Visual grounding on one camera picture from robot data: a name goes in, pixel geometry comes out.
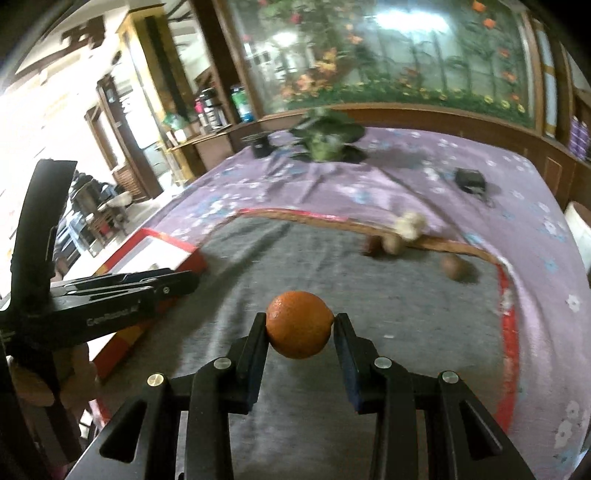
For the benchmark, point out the red box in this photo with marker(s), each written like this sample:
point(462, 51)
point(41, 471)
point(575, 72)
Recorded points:
point(124, 344)

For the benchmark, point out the black cup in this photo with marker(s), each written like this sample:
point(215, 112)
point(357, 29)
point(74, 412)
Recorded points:
point(259, 146)

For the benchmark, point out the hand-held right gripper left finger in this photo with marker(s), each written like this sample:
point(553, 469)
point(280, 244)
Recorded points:
point(256, 364)

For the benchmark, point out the red date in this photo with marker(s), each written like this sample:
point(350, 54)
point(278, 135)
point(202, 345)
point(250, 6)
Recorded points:
point(371, 245)

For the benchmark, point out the green bottle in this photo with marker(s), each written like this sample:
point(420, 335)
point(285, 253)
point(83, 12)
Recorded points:
point(240, 104)

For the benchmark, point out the black pouch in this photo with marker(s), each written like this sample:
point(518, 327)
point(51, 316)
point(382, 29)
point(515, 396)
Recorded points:
point(468, 179)

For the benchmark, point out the green bok choy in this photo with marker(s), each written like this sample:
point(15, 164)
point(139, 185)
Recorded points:
point(328, 127)

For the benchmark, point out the green plastic bag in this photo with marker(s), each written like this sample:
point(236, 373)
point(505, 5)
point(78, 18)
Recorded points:
point(175, 122)

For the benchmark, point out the white roll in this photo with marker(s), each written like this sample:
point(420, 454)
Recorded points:
point(579, 230)

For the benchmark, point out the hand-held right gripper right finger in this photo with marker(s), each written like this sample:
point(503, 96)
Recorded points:
point(348, 369)

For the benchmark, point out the floral glass headboard panel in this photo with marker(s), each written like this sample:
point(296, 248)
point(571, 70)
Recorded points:
point(392, 60)

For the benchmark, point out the orange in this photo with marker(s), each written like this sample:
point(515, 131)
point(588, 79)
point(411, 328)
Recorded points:
point(300, 325)

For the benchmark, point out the grey felt mat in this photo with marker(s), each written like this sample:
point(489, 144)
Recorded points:
point(369, 323)

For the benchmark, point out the person's left hand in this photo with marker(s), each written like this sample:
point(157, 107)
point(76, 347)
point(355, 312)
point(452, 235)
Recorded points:
point(76, 374)

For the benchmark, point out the large beige chunk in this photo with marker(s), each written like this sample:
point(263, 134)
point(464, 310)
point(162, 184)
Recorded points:
point(410, 225)

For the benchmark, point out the brown round fruit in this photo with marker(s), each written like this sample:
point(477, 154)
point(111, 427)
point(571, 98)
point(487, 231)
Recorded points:
point(393, 243)
point(455, 266)

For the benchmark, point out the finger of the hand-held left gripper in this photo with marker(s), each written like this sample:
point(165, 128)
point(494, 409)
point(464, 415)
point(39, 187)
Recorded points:
point(178, 284)
point(115, 280)

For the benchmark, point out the wooden side table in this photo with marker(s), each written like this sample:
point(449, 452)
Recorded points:
point(207, 152)

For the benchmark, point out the black thermos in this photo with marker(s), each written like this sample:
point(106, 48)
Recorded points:
point(211, 109)

